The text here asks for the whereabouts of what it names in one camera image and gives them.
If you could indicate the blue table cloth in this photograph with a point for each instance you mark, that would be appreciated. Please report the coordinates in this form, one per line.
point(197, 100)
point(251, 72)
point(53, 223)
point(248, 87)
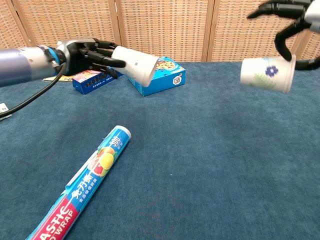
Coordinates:
point(200, 150)

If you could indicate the black and silver left hand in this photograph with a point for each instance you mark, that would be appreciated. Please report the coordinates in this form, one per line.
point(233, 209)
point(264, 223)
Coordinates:
point(80, 56)

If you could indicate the long blue pink biscuit box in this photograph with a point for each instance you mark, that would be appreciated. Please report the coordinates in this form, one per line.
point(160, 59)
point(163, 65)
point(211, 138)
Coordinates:
point(95, 83)

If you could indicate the white paper cup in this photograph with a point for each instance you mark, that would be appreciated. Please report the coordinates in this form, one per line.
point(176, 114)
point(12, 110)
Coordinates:
point(137, 66)
point(267, 73)

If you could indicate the silver and blue left arm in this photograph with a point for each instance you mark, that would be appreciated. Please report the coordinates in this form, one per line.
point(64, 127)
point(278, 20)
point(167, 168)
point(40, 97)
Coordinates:
point(22, 65)

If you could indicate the woven rattan folding screen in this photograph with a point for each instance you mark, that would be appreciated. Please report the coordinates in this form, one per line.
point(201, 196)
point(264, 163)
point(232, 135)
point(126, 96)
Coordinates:
point(162, 27)

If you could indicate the plastic wrap roll box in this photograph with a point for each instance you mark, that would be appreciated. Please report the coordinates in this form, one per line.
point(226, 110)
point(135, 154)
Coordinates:
point(87, 180)

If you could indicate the razor in yellow blister pack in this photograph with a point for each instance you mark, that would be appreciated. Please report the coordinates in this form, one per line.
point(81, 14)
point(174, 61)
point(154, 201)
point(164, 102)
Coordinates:
point(58, 78)

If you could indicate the blue cookie box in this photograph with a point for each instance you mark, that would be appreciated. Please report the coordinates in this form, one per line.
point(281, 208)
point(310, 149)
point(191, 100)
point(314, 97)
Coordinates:
point(165, 80)

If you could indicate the black and silver right hand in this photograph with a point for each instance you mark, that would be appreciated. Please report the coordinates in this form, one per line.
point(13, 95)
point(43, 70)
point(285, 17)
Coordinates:
point(285, 42)

